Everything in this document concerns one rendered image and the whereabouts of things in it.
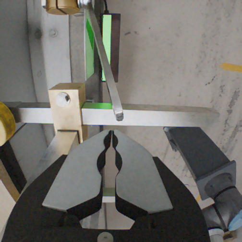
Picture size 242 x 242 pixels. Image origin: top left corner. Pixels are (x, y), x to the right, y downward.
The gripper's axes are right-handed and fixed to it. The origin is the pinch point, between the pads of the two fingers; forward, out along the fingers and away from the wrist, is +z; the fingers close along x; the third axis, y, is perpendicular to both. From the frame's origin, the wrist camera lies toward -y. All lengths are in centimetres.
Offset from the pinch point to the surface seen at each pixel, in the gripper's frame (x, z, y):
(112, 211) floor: -1, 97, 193
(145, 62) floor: 21, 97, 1
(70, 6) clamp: -6.2, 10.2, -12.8
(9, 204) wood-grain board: -28.2, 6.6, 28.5
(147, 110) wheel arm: 5.7, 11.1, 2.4
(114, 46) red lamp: -0.5, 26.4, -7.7
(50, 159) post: -8.2, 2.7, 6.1
